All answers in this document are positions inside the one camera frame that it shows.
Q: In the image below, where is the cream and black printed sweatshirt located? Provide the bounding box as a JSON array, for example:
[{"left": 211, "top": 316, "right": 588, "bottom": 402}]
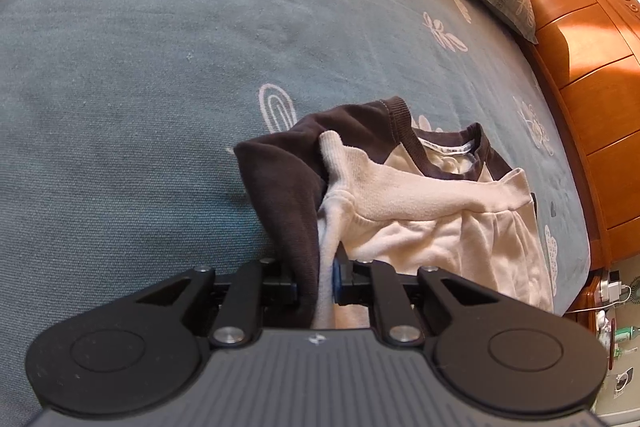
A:
[{"left": 234, "top": 96, "right": 555, "bottom": 330}]

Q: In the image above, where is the wooden nightstand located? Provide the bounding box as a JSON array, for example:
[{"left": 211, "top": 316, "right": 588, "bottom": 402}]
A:
[{"left": 575, "top": 269, "right": 640, "bottom": 413}]

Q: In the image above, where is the wooden headboard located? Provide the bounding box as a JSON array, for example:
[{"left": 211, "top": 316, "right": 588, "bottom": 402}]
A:
[{"left": 517, "top": 0, "right": 640, "bottom": 278}]

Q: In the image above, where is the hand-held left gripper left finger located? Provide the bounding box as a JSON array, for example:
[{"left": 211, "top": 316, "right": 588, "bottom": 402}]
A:
[{"left": 134, "top": 258, "right": 302, "bottom": 349}]

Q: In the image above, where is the white charger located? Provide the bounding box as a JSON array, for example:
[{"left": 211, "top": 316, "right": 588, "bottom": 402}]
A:
[{"left": 599, "top": 271, "right": 623, "bottom": 304}]

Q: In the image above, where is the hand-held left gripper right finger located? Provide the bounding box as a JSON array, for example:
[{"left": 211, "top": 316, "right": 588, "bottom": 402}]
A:
[{"left": 331, "top": 256, "right": 505, "bottom": 344}]

